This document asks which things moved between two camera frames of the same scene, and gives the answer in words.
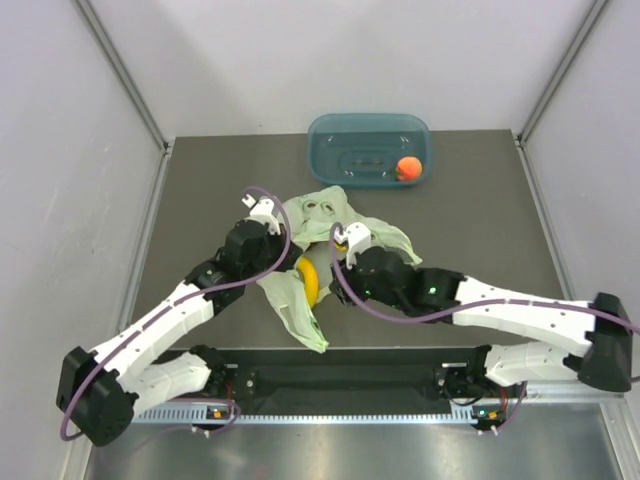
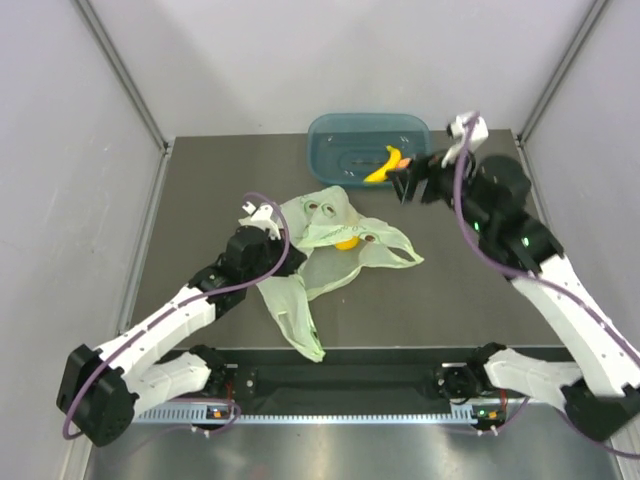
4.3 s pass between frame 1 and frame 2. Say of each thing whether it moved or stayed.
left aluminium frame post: stayed
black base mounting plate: stayed
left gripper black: stayed
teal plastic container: stayed
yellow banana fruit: moved
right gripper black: moved
